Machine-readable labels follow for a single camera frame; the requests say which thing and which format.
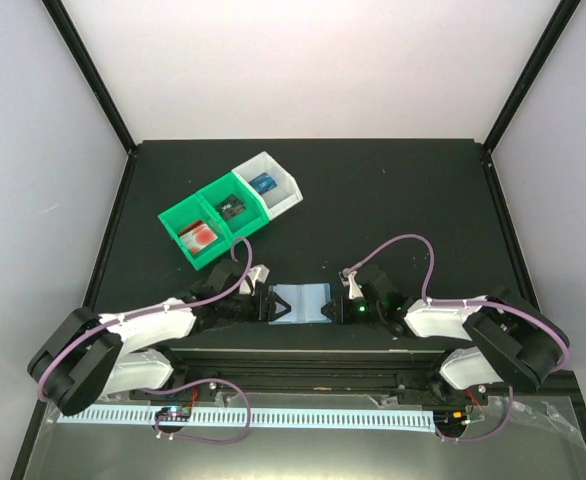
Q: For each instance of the white plastic bin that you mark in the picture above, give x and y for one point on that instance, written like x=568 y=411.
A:
x=276 y=202

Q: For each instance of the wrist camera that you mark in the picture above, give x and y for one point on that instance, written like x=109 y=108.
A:
x=348 y=279
x=256 y=275

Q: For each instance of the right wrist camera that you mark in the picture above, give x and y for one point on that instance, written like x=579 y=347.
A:
x=348 y=279

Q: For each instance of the blue card holder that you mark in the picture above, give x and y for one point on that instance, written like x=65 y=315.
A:
x=306 y=301

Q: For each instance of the green end plastic bin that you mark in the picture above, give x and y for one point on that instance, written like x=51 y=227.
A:
x=183 y=214

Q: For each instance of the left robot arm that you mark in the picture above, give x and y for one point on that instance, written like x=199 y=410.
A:
x=91 y=356

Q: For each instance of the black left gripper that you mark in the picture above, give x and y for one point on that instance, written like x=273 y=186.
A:
x=268 y=314

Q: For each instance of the green middle plastic bin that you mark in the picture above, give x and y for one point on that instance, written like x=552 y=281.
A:
x=244 y=224

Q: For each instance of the black frame post right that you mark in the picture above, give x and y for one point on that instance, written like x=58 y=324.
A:
x=549 y=38

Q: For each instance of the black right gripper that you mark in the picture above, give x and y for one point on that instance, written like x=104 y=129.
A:
x=341 y=311

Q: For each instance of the black frame post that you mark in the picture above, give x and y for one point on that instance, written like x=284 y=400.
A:
x=549 y=38
x=78 y=50

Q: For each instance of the white slotted cable duct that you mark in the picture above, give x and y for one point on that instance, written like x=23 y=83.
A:
x=279 y=418

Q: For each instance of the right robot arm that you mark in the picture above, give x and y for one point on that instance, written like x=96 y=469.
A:
x=510 y=341

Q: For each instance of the black frame post left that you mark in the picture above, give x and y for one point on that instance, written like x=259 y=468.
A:
x=78 y=50

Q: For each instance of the blue card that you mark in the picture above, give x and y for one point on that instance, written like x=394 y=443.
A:
x=263 y=183

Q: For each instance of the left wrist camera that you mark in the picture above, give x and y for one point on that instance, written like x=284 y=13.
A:
x=256 y=275

